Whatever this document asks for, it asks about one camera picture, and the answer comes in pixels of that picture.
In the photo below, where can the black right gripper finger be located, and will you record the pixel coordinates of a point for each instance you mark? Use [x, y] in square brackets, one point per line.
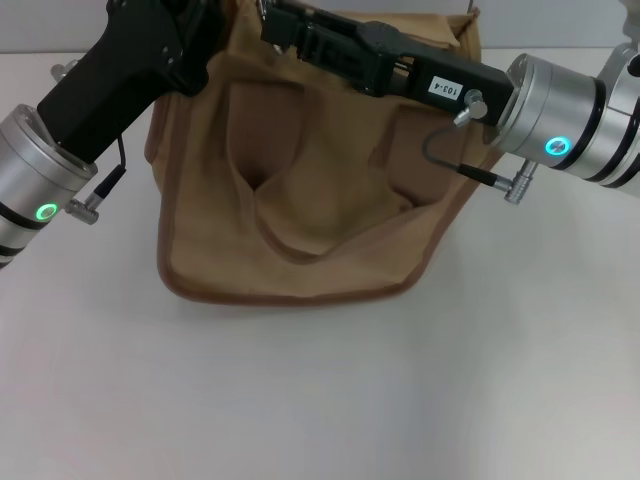
[325, 42]

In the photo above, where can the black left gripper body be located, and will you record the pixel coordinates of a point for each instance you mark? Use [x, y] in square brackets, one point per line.
[110, 75]

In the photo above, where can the khaki canvas food bag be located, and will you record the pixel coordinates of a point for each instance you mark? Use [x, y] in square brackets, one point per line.
[325, 225]

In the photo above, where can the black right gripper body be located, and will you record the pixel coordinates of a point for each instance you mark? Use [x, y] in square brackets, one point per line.
[450, 85]

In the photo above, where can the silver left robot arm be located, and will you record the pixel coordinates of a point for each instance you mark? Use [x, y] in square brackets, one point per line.
[30, 165]

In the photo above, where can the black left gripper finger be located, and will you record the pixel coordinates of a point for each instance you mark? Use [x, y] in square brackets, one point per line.
[195, 60]

